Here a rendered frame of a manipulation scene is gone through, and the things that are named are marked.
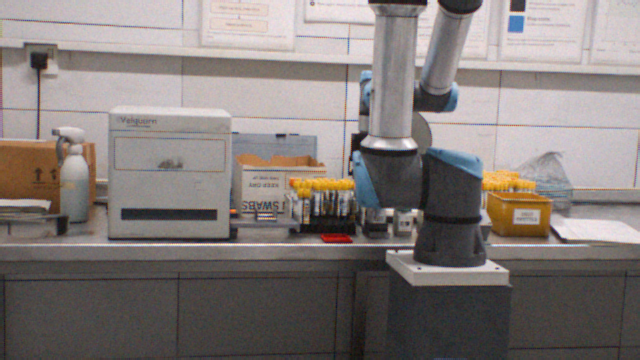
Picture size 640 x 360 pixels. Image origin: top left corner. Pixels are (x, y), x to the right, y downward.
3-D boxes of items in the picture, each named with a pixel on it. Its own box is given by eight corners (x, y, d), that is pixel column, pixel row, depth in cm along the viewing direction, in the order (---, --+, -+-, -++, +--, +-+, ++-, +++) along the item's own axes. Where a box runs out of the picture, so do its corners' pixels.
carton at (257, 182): (239, 218, 215) (240, 163, 213) (231, 201, 243) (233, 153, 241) (327, 219, 219) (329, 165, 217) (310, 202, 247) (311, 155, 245)
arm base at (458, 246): (492, 269, 155) (495, 220, 154) (416, 266, 155) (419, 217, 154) (478, 253, 170) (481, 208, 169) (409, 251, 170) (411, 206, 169)
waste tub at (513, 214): (500, 237, 204) (503, 199, 202) (484, 227, 217) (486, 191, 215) (550, 238, 205) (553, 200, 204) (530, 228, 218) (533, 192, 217)
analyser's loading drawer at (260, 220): (214, 231, 186) (215, 210, 185) (213, 226, 192) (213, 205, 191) (299, 231, 189) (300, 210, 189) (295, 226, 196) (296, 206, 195)
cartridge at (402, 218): (396, 235, 199) (398, 210, 198) (391, 232, 204) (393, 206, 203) (412, 236, 200) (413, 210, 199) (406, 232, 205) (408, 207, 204)
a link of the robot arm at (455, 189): (487, 218, 156) (492, 151, 154) (420, 216, 155) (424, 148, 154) (473, 209, 168) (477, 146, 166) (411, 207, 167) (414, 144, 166)
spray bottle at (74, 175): (51, 224, 196) (50, 127, 193) (56, 218, 205) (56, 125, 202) (86, 224, 198) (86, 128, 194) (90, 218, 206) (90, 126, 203)
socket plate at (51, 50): (26, 73, 231) (25, 43, 230) (27, 73, 233) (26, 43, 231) (57, 75, 233) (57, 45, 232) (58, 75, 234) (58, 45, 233)
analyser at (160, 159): (107, 240, 180) (107, 109, 176) (115, 218, 207) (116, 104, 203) (241, 240, 186) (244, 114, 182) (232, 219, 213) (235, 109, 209)
